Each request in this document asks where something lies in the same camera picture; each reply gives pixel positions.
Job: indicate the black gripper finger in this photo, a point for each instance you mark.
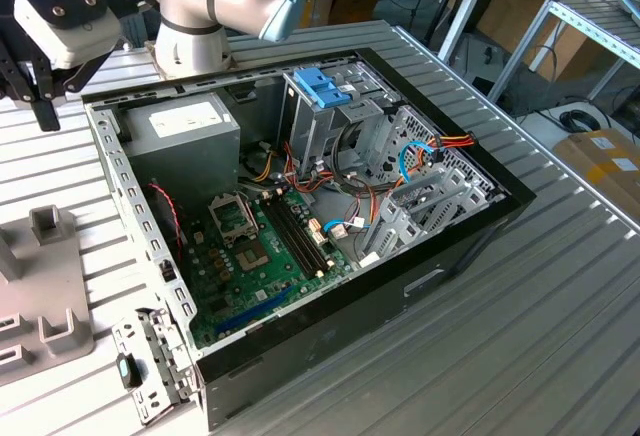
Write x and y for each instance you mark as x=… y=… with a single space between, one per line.
x=95 y=63
x=12 y=71

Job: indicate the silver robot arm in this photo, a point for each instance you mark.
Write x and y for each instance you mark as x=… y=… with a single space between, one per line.
x=190 y=6

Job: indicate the silver disk bay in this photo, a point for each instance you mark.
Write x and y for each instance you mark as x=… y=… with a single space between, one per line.
x=395 y=216

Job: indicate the grey power supply unit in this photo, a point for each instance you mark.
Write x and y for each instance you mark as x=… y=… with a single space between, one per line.
x=185 y=156

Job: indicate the grey parts rack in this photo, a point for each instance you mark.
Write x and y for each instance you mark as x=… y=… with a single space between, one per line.
x=50 y=281

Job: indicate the small black flange clip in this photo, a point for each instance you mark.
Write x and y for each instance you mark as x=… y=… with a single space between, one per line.
x=166 y=271

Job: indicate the silver drive cage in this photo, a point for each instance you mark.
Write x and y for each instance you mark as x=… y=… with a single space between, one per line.
x=310 y=126

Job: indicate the blue drive latch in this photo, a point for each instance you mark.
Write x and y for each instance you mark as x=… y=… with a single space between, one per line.
x=320 y=87

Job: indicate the small brown cardboard box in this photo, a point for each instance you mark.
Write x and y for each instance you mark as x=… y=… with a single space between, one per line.
x=350 y=8

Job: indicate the black RAM slot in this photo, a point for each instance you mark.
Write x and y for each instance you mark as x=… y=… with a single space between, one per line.
x=288 y=239
x=294 y=236
x=306 y=230
x=300 y=233

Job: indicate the green motherboard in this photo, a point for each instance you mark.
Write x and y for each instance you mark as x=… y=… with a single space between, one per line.
x=235 y=301

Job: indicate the blue expansion slot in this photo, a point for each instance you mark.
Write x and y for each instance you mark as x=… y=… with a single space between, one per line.
x=255 y=311

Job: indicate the hinged metal slot retainer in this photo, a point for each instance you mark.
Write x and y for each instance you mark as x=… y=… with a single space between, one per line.
x=160 y=351

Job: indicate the black latch blue button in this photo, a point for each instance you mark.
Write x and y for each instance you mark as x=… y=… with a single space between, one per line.
x=129 y=373

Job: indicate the perforated metal drive cage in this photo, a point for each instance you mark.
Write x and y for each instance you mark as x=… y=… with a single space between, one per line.
x=450 y=168

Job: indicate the black PC case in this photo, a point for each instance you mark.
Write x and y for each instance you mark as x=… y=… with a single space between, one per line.
x=350 y=336

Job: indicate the large brown cardboard box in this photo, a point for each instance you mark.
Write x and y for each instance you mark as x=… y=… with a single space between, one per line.
x=515 y=16

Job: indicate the cardboard box white labels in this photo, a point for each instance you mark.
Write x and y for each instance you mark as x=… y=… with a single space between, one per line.
x=595 y=176

